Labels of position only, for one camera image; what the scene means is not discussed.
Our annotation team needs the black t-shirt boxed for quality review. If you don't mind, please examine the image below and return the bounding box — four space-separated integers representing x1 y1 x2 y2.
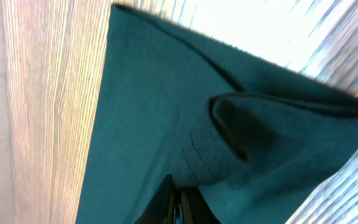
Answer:
76 4 358 223

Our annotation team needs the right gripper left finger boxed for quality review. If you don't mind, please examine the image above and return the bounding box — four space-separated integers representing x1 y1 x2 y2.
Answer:
134 174 176 224

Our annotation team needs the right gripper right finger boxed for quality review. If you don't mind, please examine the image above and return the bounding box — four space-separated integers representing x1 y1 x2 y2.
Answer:
180 188 221 224

